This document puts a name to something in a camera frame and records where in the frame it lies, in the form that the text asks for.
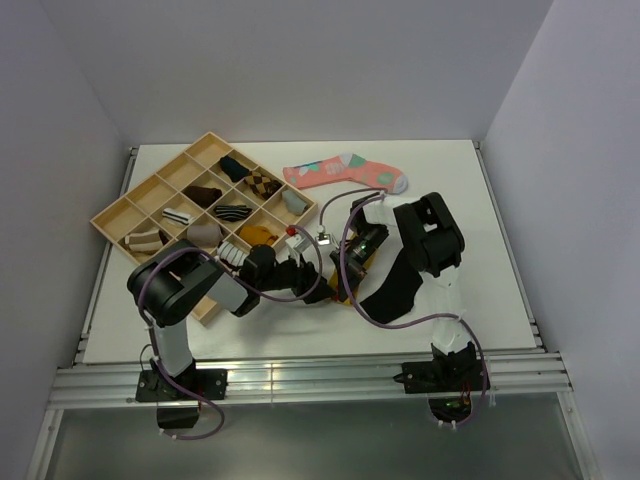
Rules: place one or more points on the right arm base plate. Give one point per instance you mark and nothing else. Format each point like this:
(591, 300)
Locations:
(442, 376)

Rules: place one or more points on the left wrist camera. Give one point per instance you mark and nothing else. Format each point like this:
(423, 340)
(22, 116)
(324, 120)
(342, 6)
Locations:
(296, 243)

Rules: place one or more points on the rolled black striped sock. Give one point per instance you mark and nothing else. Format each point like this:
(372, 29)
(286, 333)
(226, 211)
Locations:
(232, 213)

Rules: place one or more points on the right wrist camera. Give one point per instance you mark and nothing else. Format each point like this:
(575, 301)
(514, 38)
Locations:
(325, 239)

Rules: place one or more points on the rolled grey sock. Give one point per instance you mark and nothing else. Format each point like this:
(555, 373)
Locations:
(294, 204)

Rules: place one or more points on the rolled white black sock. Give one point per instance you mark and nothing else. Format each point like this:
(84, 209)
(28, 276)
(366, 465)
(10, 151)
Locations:
(177, 217)

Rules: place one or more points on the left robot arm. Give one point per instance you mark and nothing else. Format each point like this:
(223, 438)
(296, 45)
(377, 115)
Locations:
(167, 288)

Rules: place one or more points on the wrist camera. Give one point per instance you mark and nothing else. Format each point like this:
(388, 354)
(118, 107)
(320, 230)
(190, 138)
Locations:
(325, 239)
(296, 243)

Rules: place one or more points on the aluminium frame rail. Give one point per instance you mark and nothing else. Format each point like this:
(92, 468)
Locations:
(357, 378)

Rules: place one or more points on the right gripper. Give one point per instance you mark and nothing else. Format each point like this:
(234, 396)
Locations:
(354, 270)

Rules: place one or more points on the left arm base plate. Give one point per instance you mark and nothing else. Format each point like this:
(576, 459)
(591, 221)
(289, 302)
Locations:
(153, 387)

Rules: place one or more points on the pink patterned sock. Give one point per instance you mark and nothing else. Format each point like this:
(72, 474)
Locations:
(348, 167)

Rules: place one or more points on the wooden compartment tray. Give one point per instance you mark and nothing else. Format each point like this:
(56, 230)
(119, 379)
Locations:
(139, 209)

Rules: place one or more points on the rolled beige sock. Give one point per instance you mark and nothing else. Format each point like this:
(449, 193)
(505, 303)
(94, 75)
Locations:
(205, 235)

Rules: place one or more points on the rolled white striped sock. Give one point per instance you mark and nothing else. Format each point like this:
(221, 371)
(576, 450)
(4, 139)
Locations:
(231, 255)

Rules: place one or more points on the mustard yellow sock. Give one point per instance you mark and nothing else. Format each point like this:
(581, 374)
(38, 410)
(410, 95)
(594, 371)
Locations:
(345, 295)

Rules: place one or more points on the rolled dark brown sock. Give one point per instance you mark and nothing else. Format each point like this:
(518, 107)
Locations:
(202, 196)

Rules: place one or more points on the rolled brown white sock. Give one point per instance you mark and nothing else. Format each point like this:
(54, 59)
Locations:
(148, 242)

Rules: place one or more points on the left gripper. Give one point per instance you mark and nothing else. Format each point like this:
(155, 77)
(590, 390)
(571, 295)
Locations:
(305, 276)

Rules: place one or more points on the rolled argyle brown sock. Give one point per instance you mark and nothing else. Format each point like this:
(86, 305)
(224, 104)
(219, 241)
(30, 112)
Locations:
(262, 185)

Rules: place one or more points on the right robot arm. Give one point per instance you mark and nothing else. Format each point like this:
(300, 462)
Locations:
(432, 244)

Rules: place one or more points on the rolled dark navy sock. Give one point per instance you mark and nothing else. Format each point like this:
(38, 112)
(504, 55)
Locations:
(233, 169)

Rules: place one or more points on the rolled mustard sock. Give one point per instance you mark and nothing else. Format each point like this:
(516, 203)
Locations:
(255, 235)

